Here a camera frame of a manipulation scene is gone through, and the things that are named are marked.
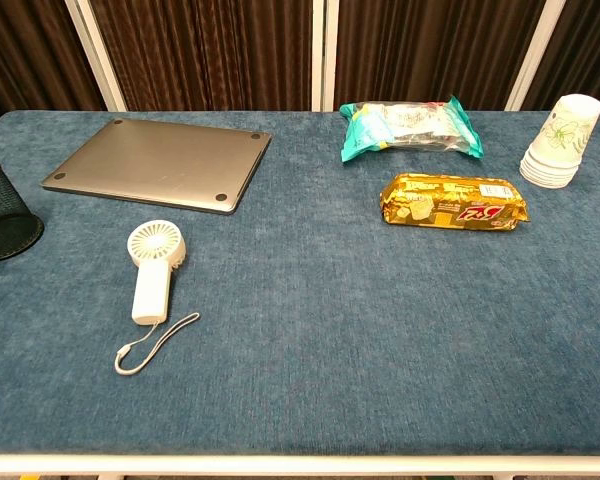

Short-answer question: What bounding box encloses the dark brown curtain panel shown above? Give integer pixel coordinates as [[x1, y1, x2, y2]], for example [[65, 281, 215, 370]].
[[333, 0, 546, 111], [523, 0, 600, 112], [88, 0, 315, 112], [0, 0, 106, 134]]

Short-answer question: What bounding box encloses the gold biscuit pack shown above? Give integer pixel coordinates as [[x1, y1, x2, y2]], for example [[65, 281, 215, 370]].
[[378, 172, 530, 232]]

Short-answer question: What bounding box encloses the grey closed laptop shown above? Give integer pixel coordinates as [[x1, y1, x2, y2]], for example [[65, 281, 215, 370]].
[[40, 118, 273, 215]]

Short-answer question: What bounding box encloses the blue tablecloth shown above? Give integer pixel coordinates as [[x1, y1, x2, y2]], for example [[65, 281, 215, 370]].
[[0, 109, 600, 457]]

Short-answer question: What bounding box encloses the black mesh pen holder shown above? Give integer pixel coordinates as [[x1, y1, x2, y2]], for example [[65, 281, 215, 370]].
[[0, 156, 45, 263]]

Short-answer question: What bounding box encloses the teal snack bag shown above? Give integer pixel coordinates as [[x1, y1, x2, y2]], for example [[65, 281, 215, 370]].
[[339, 95, 485, 163]]

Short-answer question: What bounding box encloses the white handheld fan with strap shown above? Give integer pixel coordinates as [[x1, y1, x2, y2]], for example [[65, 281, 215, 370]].
[[113, 222, 201, 376]]

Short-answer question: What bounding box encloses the white partition post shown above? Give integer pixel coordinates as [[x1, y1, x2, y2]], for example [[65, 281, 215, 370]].
[[504, 0, 567, 111], [63, 0, 128, 112], [311, 0, 339, 112]]

